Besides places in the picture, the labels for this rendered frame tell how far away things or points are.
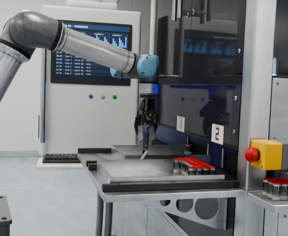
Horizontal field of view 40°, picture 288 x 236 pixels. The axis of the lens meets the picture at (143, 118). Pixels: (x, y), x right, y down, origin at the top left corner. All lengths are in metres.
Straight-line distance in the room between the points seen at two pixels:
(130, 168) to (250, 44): 0.57
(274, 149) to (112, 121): 1.12
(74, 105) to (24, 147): 4.65
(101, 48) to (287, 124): 0.61
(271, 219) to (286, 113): 0.31
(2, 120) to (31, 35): 5.37
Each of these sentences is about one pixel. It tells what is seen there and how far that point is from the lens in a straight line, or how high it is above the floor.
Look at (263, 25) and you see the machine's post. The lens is 1.16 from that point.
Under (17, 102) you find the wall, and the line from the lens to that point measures 6.55.
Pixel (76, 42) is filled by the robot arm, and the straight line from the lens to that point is 1.27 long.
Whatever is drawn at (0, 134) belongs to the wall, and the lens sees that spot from 6.61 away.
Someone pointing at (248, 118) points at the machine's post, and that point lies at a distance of 1.14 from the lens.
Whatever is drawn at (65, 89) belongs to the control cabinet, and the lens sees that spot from 2.00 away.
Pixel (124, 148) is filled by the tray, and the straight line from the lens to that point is 1.70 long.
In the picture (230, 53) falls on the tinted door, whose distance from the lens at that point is 1.28.
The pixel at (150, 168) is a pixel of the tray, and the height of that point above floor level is 0.88.
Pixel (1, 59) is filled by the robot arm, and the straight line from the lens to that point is 1.34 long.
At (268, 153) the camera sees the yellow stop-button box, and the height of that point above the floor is 1.00.
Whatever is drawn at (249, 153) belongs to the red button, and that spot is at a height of 1.00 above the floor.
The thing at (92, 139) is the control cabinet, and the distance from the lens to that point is 2.03.
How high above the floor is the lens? 1.16
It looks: 4 degrees down
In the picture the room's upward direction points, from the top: 2 degrees clockwise
